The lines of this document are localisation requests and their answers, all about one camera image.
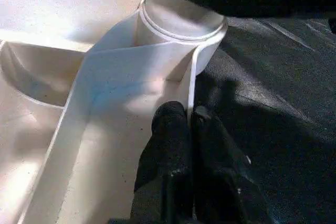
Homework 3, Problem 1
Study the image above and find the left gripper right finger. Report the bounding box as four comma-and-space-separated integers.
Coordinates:
189, 105, 274, 224

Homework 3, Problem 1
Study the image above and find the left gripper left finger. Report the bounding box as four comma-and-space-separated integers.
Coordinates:
129, 101, 196, 224

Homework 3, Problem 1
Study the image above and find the white plastic table leg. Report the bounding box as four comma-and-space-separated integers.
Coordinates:
138, 0, 227, 46

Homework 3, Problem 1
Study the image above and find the white plastic table top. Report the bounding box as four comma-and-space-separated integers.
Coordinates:
0, 0, 229, 224

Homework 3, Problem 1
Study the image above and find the black work mat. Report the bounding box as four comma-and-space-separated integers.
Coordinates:
31, 0, 336, 224

